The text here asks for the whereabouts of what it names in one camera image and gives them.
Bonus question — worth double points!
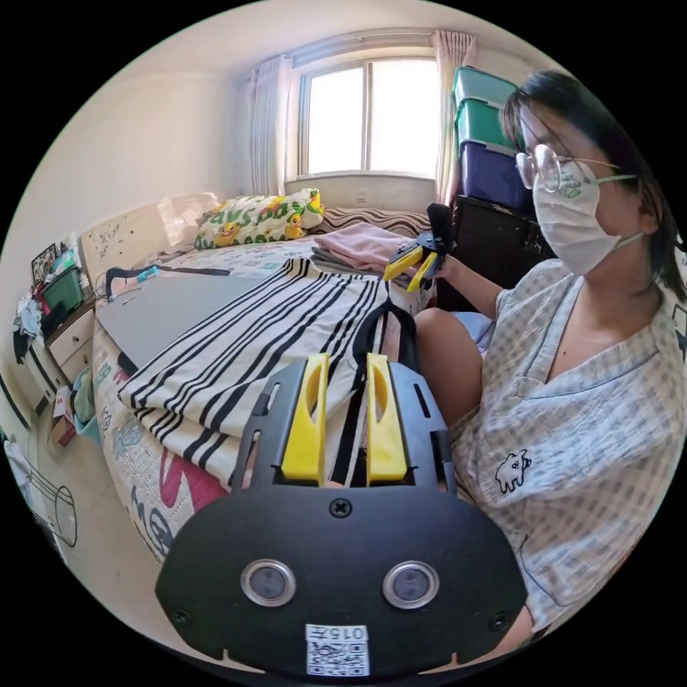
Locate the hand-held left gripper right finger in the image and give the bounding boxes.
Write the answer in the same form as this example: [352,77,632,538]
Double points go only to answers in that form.
[366,352,411,482]

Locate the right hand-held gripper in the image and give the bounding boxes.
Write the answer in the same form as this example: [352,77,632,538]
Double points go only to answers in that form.
[382,233,458,294]

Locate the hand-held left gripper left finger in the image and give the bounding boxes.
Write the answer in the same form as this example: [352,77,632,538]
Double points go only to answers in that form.
[281,352,331,482]

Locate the black and white striped shirt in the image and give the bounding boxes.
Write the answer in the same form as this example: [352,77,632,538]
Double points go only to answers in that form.
[117,258,426,487]

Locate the person's right forearm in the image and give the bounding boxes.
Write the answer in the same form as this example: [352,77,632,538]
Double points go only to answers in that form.
[454,259,509,314]

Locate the brown striped cushion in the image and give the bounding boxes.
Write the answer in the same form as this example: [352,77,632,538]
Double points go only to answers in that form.
[308,205,434,238]

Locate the pile of clothes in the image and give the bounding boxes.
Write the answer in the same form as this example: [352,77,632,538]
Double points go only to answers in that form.
[310,222,426,281]

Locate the dark wooden cupboard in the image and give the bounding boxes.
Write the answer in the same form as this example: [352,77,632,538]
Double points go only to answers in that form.
[435,195,560,318]

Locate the blue plastic storage box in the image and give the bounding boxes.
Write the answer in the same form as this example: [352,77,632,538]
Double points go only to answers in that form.
[458,140,533,214]

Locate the window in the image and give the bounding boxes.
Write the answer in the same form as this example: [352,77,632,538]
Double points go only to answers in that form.
[291,52,442,181]

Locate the green plastic storage box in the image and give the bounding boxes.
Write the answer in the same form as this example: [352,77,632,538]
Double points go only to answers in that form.
[454,98,525,152]
[452,64,520,109]

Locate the pillow with yellow duck print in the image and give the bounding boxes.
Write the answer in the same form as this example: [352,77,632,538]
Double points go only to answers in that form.
[193,187,326,252]

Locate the bed with printed quilt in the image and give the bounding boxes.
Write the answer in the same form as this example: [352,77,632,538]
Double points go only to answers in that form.
[79,192,433,567]

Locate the pink curtain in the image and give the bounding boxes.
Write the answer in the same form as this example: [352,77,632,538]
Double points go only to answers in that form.
[431,29,479,206]

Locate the grey flat board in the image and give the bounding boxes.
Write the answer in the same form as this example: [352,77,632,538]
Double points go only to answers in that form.
[94,272,281,372]

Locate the person's body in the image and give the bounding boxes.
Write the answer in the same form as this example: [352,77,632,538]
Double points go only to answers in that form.
[413,68,687,648]

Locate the grey curtain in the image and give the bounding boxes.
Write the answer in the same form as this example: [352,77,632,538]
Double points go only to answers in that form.
[248,53,294,198]

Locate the teal basket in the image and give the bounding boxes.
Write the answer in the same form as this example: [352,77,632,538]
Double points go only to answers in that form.
[70,364,104,447]

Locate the cardboard carton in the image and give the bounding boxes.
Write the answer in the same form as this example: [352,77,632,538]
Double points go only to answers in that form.
[47,385,79,449]

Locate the white nightstand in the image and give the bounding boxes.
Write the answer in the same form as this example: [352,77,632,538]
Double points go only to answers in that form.
[12,231,99,389]

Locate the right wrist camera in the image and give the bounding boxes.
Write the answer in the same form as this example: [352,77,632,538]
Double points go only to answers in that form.
[426,201,455,249]

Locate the black strap with blue piece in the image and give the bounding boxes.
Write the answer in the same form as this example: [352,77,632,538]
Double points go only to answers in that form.
[104,263,233,303]

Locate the white wire rack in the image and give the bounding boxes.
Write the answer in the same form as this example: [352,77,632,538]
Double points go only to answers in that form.
[0,429,79,550]

